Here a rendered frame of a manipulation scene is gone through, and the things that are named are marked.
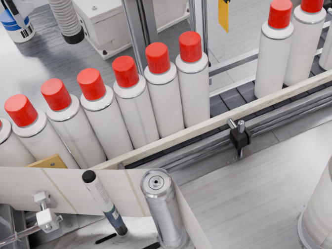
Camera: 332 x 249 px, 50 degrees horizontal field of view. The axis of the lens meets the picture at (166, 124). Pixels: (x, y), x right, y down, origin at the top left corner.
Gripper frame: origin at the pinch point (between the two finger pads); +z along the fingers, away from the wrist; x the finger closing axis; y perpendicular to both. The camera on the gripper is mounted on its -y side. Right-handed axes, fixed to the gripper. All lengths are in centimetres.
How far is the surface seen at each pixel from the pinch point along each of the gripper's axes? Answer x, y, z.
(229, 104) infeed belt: -61, 20, 0
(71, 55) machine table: -18.0, 5.7, 4.9
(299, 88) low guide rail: -69, 30, -3
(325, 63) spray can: -68, 39, -2
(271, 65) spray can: -66, 25, -10
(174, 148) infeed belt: -61, 5, 0
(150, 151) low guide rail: -61, 1, -3
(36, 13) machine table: 6.6, 7.4, 4.9
